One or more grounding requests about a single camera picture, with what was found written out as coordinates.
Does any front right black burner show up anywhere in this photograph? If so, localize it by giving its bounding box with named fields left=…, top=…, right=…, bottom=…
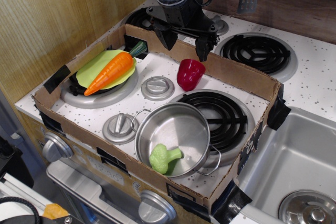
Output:
left=171, top=89, right=255, bottom=168

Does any silver oven knob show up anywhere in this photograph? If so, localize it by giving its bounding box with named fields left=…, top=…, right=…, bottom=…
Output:
left=138, top=190, right=177, bottom=224
left=42, top=132, right=74, bottom=163

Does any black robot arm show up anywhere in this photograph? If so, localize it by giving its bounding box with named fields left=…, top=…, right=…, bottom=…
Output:
left=146, top=0, right=219, bottom=62

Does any light green plate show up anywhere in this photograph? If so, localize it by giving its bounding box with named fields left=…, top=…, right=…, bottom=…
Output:
left=76, top=49, right=137, bottom=90

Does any front left burner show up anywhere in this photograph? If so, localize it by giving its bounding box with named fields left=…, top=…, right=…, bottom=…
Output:
left=61, top=70, right=139, bottom=109

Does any small steel pan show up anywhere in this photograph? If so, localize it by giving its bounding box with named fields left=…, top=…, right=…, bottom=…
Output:
left=134, top=102, right=219, bottom=178

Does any yellow cloth scrap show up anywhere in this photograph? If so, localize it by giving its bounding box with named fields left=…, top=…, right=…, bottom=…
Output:
left=42, top=203, right=69, bottom=220

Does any silver oven knob left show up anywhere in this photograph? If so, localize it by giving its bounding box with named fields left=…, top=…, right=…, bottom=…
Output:
left=42, top=132, right=74, bottom=163

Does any silver oven knob right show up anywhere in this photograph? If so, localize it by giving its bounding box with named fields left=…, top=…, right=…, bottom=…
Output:
left=138, top=190, right=177, bottom=224

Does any cardboard fence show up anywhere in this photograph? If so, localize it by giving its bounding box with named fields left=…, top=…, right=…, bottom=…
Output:
left=33, top=25, right=290, bottom=211

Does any grey sink basin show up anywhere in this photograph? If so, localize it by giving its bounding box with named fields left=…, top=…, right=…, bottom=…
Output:
left=235, top=108, right=335, bottom=223

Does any orange toy carrot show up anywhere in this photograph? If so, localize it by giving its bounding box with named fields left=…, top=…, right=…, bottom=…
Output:
left=84, top=41, right=147, bottom=96

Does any black burner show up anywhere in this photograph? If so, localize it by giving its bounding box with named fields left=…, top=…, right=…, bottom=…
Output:
left=171, top=89, right=255, bottom=168
left=214, top=33, right=298, bottom=83

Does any back left burner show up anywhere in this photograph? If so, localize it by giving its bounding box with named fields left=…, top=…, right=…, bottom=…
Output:
left=122, top=8, right=154, bottom=31

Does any back right black burner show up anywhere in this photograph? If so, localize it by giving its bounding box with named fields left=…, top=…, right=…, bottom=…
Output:
left=214, top=33, right=298, bottom=83

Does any silver oven door handle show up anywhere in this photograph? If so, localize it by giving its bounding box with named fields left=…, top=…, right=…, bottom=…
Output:
left=47, top=161, right=109, bottom=211

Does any green toy broccoli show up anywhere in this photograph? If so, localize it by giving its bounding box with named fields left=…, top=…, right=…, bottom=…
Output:
left=149, top=144, right=182, bottom=174

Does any silver stovetop knob front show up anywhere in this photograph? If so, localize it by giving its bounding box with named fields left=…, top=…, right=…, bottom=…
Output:
left=102, top=113, right=139, bottom=145

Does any black cable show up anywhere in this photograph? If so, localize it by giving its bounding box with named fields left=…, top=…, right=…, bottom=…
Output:
left=0, top=196, right=41, bottom=224

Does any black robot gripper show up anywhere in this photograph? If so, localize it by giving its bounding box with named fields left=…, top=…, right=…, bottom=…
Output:
left=146, top=0, right=219, bottom=62

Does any steel sink drain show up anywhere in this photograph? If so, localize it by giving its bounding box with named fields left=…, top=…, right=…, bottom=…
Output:
left=278, top=190, right=335, bottom=223

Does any silver stovetop knob back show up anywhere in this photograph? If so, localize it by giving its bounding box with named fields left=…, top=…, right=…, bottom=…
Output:
left=211, top=15, right=229, bottom=36

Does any red toy bell pepper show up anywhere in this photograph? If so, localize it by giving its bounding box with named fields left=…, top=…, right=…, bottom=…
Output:
left=176, top=59, right=206, bottom=91

